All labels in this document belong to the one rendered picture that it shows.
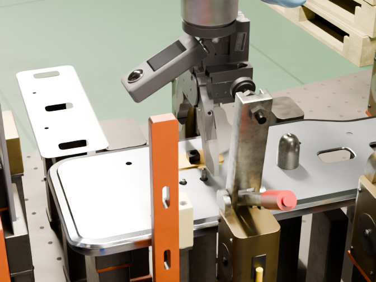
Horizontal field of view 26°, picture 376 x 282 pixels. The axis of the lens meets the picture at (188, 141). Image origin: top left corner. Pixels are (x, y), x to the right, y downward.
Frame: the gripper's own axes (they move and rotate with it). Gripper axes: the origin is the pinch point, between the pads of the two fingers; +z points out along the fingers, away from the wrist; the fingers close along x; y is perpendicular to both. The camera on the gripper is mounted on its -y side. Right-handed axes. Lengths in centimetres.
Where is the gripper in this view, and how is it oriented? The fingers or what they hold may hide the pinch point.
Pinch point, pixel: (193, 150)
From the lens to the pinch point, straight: 116.0
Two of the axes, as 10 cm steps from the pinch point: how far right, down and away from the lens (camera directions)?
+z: 0.0, 8.5, 5.2
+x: -3.1, -5.0, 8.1
